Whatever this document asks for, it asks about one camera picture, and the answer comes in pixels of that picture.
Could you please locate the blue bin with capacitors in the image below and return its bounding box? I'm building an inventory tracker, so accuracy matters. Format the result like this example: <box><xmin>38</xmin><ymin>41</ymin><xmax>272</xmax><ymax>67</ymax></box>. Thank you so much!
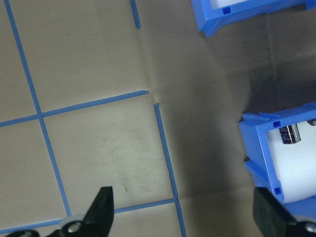
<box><xmin>238</xmin><ymin>101</ymin><xmax>316</xmax><ymax>218</ymax></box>

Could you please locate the black cylindrical capacitor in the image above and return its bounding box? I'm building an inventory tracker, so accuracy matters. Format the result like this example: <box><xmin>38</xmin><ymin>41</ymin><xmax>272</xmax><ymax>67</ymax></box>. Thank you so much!
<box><xmin>278</xmin><ymin>123</ymin><xmax>302</xmax><ymax>145</ymax></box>

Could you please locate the blue bin with buttons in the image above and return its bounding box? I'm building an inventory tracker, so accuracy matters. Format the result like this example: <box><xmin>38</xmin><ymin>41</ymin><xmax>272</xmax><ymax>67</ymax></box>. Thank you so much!
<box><xmin>191</xmin><ymin>0</ymin><xmax>316</xmax><ymax>38</ymax></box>

